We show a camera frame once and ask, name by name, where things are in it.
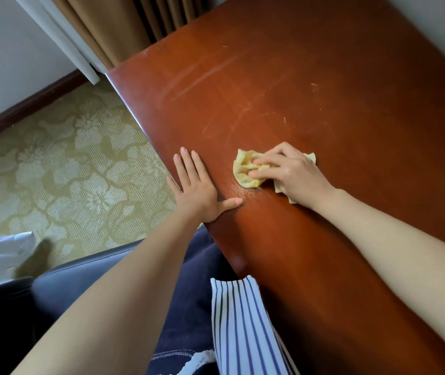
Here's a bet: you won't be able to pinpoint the white sheer curtain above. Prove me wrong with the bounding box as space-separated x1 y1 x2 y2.
11 0 108 85

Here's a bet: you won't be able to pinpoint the person's right forearm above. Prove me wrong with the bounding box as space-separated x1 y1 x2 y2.
313 188 445 369

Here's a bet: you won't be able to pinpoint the blue striped white shirt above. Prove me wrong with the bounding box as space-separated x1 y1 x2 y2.
210 275 302 375

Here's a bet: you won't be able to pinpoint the dark blue jeans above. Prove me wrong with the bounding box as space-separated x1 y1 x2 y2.
145 225 239 375

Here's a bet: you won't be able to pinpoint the black leather chair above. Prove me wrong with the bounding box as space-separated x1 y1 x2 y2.
0 240 143 375

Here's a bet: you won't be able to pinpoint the dark wooden baseboard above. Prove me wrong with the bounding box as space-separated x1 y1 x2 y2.
0 69 89 150

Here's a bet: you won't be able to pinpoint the person's left hand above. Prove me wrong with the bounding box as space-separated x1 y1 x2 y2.
166 147 244 224

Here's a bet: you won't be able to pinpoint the person's right hand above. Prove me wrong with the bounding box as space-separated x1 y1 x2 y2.
248 142 337 210

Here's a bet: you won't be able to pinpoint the person's left forearm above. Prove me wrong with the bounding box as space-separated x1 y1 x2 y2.
11 215 209 375

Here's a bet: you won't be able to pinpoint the yellow cleaning cloth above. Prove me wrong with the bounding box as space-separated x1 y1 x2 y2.
233 149 317 204

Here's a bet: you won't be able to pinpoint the brown curtain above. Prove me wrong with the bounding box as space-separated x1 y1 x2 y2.
48 0 210 71

